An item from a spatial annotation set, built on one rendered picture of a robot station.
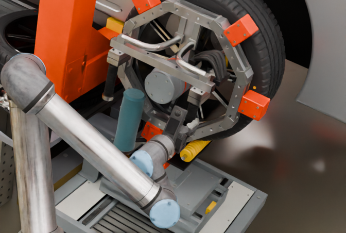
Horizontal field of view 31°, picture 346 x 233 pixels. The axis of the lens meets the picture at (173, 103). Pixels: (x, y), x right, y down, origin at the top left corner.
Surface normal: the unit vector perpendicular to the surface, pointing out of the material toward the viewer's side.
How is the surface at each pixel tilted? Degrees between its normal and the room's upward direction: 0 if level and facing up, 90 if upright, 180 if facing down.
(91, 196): 0
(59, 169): 0
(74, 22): 90
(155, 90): 90
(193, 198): 0
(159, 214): 70
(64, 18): 90
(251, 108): 90
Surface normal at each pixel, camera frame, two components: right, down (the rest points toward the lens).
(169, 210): 0.18, 0.24
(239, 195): 0.21, -0.82
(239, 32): -0.48, 0.38
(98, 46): 0.85, 0.42
